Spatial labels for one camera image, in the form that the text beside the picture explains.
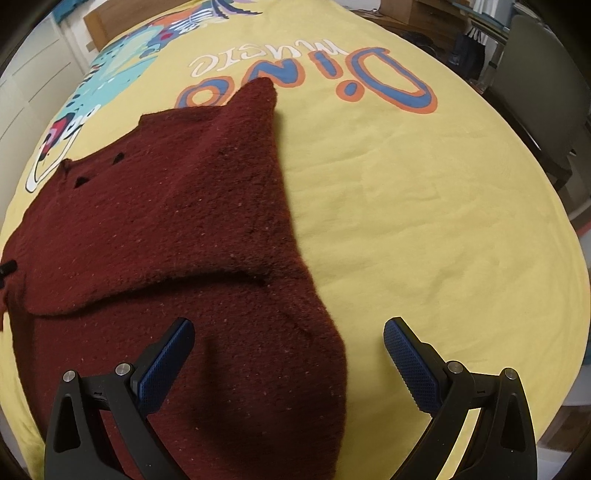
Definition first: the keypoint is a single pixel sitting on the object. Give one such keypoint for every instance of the yellow printed blanket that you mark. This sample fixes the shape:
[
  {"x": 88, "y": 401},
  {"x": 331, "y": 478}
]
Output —
[{"x": 415, "y": 221}]

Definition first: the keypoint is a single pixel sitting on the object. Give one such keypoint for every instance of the black backpack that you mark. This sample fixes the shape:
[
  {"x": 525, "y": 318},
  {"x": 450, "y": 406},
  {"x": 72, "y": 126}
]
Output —
[{"x": 422, "y": 40}]

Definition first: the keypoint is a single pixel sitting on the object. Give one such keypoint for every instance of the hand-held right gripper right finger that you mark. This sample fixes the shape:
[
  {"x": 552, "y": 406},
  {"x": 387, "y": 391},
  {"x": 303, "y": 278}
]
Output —
[{"x": 411, "y": 364}]

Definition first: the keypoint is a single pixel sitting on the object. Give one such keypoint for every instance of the dark red knitted sweater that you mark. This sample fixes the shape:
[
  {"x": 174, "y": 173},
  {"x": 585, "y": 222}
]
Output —
[{"x": 194, "y": 240}]

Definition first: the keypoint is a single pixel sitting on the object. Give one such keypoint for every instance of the teal cloth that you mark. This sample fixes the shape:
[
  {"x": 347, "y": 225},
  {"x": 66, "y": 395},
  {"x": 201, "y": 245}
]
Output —
[{"x": 67, "y": 9}]

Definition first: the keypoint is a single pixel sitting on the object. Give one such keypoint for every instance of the dark grey chair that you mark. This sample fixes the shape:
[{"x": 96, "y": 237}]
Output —
[{"x": 540, "y": 87}]

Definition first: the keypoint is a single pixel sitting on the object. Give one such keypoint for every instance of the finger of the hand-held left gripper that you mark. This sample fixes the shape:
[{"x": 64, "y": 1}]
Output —
[{"x": 7, "y": 267}]

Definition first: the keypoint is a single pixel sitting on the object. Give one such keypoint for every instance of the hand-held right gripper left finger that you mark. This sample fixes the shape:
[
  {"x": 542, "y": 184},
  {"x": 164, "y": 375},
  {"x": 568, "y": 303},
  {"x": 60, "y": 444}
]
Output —
[{"x": 159, "y": 369}]

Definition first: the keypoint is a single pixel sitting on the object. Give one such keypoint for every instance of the wooden desk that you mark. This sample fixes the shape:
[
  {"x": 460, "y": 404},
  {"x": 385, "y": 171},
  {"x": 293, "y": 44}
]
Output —
[{"x": 443, "y": 14}]

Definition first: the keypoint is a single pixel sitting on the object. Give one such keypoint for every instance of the black hanging bag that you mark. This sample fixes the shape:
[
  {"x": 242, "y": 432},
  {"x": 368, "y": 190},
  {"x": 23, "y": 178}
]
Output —
[{"x": 470, "y": 50}]

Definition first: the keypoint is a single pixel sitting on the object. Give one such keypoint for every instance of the wooden headboard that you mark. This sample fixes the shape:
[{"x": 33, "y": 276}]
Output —
[{"x": 94, "y": 27}]

